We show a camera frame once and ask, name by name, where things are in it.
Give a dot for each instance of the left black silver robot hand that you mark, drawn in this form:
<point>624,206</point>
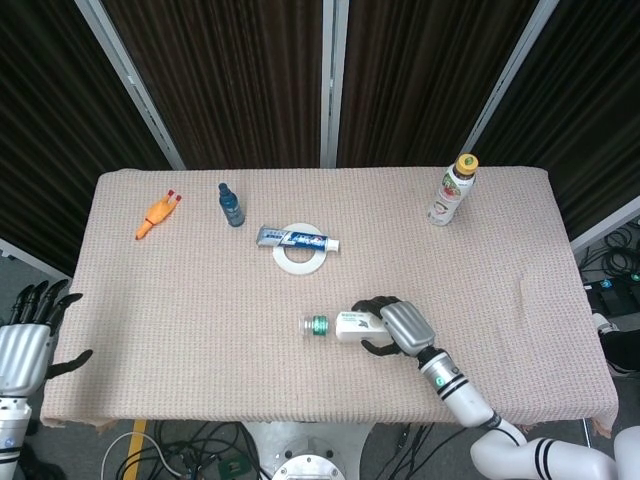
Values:
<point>22,355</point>

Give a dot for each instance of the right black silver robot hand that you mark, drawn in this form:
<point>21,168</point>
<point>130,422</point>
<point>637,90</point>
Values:
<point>407,325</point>

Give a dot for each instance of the transparent plastic bottle green label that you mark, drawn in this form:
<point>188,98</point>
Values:
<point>350,330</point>

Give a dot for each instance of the white bottle cap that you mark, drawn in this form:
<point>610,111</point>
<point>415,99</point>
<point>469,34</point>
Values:
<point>305,326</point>

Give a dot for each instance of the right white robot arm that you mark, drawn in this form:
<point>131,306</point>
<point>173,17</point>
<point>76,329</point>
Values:
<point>465,395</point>

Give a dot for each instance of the juice bottle yellow cap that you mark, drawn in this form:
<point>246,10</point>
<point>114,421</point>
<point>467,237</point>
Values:
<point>447,197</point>

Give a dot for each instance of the blue spray bottle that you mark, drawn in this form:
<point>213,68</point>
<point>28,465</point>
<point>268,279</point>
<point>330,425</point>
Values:
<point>231,209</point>

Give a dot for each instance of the white tape roll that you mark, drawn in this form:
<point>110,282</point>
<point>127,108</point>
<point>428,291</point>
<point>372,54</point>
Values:
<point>300,265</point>

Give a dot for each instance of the blue white toothpaste tube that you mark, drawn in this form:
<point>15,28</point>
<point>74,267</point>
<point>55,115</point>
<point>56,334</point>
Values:
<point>300,240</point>

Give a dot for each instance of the white robot torso base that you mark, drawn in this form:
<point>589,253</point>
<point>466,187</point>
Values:
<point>310,445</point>

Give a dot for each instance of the beige waffle tablecloth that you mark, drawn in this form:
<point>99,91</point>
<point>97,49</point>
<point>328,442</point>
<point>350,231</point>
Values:
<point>200,325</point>

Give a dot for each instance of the orange rubber chicken toy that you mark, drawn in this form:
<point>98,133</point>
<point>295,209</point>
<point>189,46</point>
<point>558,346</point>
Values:
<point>157,212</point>

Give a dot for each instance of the black power strip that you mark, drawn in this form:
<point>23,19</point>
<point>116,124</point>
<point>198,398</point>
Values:
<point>612,292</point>

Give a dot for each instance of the black shoe white sole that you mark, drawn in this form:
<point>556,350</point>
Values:
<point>622,347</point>

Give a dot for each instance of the green circuit board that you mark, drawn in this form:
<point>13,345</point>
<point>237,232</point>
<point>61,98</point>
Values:
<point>232,469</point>

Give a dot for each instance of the dark fabric partition panel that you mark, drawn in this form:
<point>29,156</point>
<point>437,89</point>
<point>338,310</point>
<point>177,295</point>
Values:
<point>225,75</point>
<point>425,75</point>
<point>50,125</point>
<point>590,125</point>

